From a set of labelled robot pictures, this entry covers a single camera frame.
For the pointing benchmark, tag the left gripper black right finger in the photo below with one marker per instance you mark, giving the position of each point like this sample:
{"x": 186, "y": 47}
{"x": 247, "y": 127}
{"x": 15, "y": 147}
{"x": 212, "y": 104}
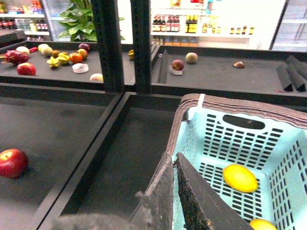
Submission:
{"x": 203, "y": 209}

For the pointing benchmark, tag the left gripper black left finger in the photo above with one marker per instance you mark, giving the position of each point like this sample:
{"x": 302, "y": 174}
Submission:
{"x": 155, "y": 208}

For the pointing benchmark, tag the yellow lemon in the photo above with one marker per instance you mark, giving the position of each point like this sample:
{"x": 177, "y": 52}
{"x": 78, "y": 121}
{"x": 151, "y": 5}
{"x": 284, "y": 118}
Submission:
{"x": 240, "y": 178}

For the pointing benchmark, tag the yellow mango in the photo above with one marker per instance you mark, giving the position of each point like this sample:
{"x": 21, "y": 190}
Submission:
{"x": 261, "y": 224}

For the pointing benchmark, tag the light blue plastic basket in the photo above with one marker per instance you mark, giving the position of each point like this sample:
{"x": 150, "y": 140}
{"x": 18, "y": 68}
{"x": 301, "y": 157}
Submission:
{"x": 275, "y": 152}

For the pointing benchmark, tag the brown basket handle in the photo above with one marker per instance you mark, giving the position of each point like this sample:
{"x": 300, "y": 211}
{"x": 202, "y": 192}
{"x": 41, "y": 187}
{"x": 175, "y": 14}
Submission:
{"x": 233, "y": 106}

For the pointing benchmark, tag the black fruit display shelf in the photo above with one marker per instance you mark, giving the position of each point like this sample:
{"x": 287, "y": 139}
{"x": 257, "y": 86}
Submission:
{"x": 90, "y": 150}

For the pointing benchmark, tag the red apple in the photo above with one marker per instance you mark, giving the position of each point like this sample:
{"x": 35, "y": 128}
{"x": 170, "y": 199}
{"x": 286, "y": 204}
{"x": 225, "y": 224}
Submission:
{"x": 13, "y": 162}

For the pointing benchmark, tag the green potted plant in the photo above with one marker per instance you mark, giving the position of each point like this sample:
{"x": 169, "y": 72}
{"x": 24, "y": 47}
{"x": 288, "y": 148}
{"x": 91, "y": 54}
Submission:
{"x": 78, "y": 22}

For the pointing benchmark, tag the red dragon fruit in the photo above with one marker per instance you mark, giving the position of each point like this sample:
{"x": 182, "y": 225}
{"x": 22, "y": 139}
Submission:
{"x": 15, "y": 57}

